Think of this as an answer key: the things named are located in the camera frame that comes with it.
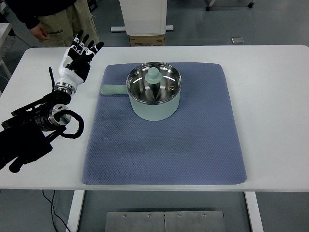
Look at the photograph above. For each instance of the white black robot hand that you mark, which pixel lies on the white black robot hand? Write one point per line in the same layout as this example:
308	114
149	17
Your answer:
75	65

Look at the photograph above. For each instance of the green pot with handle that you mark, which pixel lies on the green pot with handle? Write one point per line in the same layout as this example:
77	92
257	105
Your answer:
153	89

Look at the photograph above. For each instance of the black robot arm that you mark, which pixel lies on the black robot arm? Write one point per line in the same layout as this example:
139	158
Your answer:
27	136

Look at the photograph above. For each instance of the person in beige trousers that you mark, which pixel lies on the person in beige trousers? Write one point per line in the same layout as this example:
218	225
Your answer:
55	23

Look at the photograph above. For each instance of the cardboard box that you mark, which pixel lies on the cardboard box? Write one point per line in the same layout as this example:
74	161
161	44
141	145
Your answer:
147	40

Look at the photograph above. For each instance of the blue textured table mat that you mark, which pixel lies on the blue textured table mat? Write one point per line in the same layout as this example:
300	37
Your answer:
197	145

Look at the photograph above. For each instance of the grey floor socket plate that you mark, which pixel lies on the grey floor socket plate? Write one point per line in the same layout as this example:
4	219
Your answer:
237	40

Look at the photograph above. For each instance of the chair caster base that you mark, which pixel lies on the chair caster base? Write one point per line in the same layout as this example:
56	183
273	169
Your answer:
227	4

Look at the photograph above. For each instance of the white cabinet pedestal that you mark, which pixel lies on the white cabinet pedestal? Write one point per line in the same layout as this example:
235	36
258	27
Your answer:
143	18

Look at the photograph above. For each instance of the grey metal base plate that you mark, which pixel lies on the grey metal base plate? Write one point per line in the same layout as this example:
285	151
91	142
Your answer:
166	221

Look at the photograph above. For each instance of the white table frame legs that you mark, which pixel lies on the white table frame legs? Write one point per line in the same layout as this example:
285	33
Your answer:
250	197

